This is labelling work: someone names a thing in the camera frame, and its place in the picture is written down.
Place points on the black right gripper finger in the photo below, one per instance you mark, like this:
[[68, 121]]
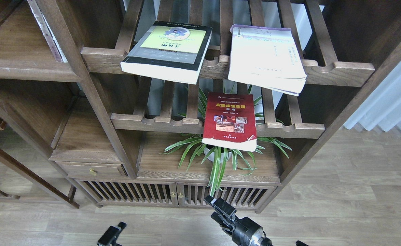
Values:
[[225, 223], [221, 206]]

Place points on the green spider plant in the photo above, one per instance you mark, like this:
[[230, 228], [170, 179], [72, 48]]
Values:
[[193, 142]]

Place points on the red paperback book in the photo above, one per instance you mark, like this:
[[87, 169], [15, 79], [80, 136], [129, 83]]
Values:
[[230, 121]]

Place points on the white pleated curtain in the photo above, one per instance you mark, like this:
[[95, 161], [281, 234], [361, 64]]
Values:
[[383, 107]]

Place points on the dark wooden bookshelf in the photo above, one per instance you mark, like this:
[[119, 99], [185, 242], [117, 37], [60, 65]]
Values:
[[88, 113]]

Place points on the dark wooden side furniture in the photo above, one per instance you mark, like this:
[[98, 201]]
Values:
[[57, 195]]

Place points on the yellow grey thick book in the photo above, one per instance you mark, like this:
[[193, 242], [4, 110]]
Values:
[[169, 51]]

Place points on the white purple paperback book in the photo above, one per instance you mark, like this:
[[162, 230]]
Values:
[[266, 57]]

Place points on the brass drawer knob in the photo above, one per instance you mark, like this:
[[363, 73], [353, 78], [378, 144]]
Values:
[[92, 172]]

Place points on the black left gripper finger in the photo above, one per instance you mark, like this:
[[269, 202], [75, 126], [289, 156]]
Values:
[[111, 235]]

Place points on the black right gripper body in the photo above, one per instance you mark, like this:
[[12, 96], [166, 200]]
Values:
[[249, 233]]

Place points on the white upright book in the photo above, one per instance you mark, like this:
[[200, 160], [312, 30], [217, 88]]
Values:
[[51, 40]]

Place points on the white plant pot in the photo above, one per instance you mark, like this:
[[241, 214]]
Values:
[[210, 153]]

